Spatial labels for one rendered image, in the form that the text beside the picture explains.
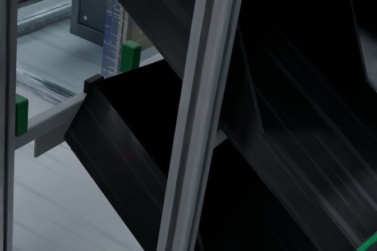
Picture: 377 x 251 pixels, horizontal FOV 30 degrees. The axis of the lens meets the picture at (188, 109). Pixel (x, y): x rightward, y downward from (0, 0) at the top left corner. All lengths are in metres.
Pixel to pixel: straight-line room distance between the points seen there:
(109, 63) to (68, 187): 0.26
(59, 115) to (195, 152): 0.20
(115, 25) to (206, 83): 0.93
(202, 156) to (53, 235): 0.75
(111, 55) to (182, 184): 0.92
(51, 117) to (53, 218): 0.61
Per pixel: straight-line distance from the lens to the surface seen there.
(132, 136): 0.51
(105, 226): 1.19
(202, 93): 0.41
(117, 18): 1.32
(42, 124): 0.59
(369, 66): 0.61
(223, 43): 0.40
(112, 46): 1.35
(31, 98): 1.53
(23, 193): 1.25
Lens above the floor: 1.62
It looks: 30 degrees down
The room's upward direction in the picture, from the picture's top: 9 degrees clockwise
